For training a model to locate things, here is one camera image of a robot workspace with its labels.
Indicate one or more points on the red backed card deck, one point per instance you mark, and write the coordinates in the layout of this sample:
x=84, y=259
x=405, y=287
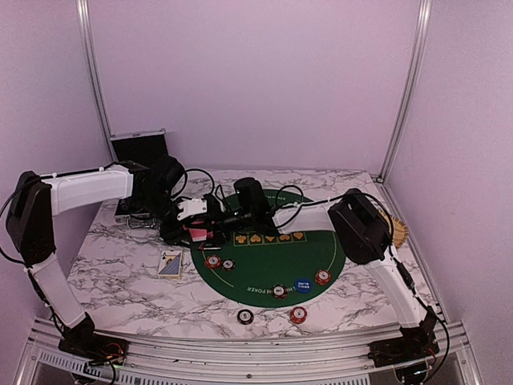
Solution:
x=198, y=235

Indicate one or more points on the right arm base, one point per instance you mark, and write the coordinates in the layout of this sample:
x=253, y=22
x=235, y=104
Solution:
x=399, y=350

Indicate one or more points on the woven bamboo tray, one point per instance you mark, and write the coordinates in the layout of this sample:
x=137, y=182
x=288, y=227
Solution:
x=398, y=228

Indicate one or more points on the left aluminium frame post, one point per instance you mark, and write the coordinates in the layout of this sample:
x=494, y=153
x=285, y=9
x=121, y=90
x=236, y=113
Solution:
x=93, y=72

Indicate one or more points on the aluminium frame post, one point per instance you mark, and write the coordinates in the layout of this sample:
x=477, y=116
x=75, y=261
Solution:
x=93, y=72
x=412, y=77

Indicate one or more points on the aluminium poker case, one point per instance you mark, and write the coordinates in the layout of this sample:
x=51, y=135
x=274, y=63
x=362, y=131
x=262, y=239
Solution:
x=144, y=148

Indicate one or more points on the right aluminium frame post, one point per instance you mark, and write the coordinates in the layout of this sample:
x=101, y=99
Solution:
x=412, y=77

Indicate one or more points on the blue small blind button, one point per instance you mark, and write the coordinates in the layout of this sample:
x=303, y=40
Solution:
x=303, y=285

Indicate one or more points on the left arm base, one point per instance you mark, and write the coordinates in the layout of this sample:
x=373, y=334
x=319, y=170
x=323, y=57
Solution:
x=98, y=348

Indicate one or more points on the dark hundred chip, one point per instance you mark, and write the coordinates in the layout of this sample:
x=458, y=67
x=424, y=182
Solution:
x=228, y=265

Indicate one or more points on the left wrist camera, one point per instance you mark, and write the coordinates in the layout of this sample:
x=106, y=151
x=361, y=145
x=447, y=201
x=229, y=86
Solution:
x=190, y=208

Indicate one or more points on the blue card box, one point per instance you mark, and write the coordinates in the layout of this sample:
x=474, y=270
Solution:
x=170, y=264

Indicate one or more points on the red chip stack front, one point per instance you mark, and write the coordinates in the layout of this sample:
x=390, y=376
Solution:
x=298, y=315

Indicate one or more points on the front aluminium rail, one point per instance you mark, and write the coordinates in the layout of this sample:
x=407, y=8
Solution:
x=340, y=358

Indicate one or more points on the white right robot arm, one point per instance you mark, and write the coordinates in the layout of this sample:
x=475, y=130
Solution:
x=366, y=237

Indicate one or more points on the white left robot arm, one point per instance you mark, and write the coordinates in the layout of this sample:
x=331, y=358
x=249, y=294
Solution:
x=38, y=199

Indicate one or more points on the triangular all in button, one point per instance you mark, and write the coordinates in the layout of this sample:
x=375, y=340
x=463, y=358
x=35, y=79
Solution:
x=206, y=246

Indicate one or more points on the dark chip stack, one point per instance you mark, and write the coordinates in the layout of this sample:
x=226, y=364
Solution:
x=245, y=317
x=279, y=291

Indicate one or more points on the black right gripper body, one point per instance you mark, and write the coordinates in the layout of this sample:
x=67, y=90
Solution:
x=240, y=220

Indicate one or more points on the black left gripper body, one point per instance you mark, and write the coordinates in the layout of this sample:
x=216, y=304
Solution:
x=171, y=233

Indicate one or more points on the red chip stack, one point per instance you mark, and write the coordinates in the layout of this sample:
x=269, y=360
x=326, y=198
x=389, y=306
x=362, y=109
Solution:
x=298, y=315
x=323, y=277
x=213, y=261

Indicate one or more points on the round green poker mat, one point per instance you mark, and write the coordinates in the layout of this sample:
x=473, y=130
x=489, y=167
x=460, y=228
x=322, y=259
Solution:
x=263, y=261

